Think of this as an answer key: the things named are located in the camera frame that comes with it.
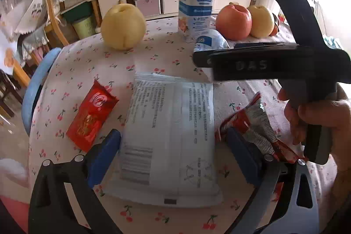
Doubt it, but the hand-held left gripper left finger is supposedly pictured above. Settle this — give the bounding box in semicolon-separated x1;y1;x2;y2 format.
27;128;124;234

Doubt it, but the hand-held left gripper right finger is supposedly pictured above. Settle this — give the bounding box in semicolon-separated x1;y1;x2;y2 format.
225;128;320;234

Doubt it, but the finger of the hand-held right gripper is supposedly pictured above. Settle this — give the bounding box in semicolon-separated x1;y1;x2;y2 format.
192;48;216;68

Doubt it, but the white blue plastic pouch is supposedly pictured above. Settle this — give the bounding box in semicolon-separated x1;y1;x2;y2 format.
193;29;230;53

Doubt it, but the red silver snack wrapper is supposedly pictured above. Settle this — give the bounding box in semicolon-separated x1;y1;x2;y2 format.
214;91;306;164

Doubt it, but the white face mask packet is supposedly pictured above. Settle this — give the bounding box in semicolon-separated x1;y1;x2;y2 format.
103;72;224;208

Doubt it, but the person's right hand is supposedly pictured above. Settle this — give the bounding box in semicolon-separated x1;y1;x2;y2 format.
277;84;351;169

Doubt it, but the teal cloth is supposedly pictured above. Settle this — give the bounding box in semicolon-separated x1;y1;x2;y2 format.
322;35;343;51

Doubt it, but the red snack packet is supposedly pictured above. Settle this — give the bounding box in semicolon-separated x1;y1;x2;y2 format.
66;79;120;153

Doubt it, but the orange persimmon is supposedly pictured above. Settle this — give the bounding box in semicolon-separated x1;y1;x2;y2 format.
269;13;279;36

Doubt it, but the red apple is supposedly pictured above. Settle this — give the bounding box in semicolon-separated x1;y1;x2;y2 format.
215;2;253;41

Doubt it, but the white plastic bottle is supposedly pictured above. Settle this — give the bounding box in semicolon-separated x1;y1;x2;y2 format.
178;0;216;44

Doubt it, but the small yellow pear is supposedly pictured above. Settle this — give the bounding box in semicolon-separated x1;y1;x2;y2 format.
247;4;275;38

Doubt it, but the pink storage box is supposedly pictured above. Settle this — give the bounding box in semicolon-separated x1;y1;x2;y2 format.
134;0;161;18

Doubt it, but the large yellow pear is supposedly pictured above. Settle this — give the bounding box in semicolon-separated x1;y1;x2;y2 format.
100;0;147;51

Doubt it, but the blue chair back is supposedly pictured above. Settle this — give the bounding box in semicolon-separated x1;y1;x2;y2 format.
21;48;62;136

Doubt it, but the light green bin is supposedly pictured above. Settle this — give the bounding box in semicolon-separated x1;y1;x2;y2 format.
72;16;96;39

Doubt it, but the wooden chair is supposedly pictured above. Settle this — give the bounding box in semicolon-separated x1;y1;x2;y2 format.
44;0;72;45

